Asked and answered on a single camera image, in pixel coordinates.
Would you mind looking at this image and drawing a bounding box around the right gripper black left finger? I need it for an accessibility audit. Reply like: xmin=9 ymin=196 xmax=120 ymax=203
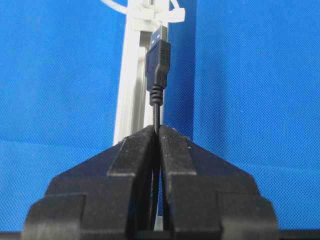
xmin=22 ymin=126 xmax=155 ymax=240

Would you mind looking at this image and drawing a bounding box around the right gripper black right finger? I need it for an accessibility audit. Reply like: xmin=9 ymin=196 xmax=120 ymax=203
xmin=159 ymin=126 xmax=279 ymax=240

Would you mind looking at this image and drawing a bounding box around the black USB cable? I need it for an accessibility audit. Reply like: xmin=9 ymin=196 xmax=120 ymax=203
xmin=142 ymin=22 xmax=172 ymax=232

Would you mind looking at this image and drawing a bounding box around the white zip tie loop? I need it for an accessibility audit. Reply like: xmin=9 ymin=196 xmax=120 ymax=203
xmin=101 ymin=0 xmax=186 ymax=32

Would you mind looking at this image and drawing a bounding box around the silver aluminium extrusion frame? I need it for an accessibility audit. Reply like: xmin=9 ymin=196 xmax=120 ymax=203
xmin=112 ymin=0 xmax=171 ymax=232

